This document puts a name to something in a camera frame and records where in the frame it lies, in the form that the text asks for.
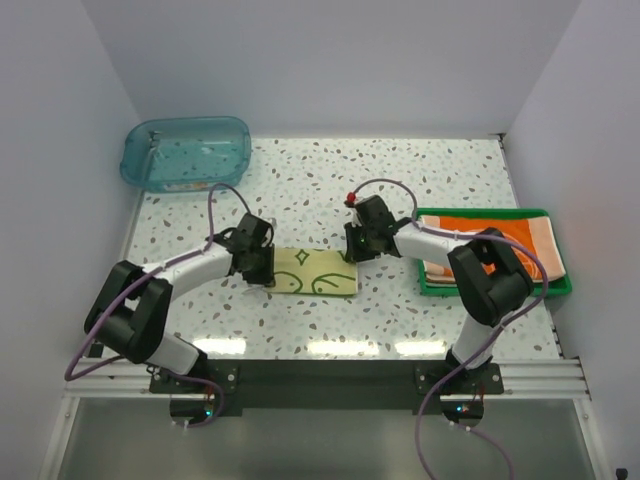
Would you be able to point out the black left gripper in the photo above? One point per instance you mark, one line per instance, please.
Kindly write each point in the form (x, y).
(264, 277)

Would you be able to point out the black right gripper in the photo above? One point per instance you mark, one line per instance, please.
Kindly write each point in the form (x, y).
(354, 254)

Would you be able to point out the green cream patterned towel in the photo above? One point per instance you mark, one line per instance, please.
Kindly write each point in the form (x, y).
(305, 271)

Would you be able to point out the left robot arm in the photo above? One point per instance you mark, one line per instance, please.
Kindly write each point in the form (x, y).
(130, 312)

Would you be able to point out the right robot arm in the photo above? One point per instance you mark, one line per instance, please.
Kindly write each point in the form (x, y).
(491, 280)

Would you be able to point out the teal plastic laundry basket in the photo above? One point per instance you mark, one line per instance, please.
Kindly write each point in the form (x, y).
(186, 154)

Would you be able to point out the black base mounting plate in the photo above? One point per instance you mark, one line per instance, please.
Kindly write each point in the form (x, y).
(301, 384)

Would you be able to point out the green plastic tray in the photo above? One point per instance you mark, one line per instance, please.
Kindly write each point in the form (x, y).
(530, 227)

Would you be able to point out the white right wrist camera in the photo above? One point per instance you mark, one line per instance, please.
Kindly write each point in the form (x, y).
(350, 202)

